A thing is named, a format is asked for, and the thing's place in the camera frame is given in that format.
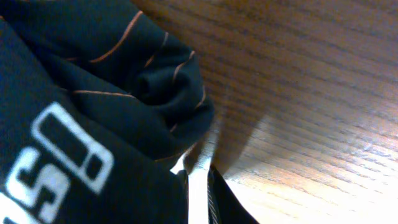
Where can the black printed jersey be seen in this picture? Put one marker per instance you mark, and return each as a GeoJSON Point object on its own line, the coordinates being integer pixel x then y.
{"type": "Point", "coordinates": [98, 103]}

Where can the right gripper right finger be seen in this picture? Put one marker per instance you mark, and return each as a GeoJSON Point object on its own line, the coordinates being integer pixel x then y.
{"type": "Point", "coordinates": [223, 206]}

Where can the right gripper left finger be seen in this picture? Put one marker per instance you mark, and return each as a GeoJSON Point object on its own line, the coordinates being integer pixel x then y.
{"type": "Point", "coordinates": [183, 177]}

